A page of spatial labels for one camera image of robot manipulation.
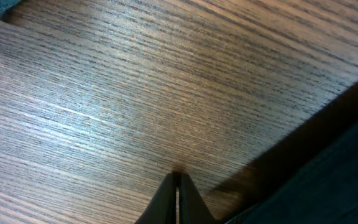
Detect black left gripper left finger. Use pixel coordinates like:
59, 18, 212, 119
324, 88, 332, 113
135, 173, 177, 224

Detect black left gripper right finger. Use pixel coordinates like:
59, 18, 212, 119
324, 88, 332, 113
179, 174, 218, 224

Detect black shorts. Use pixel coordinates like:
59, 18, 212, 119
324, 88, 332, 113
224, 104, 358, 224

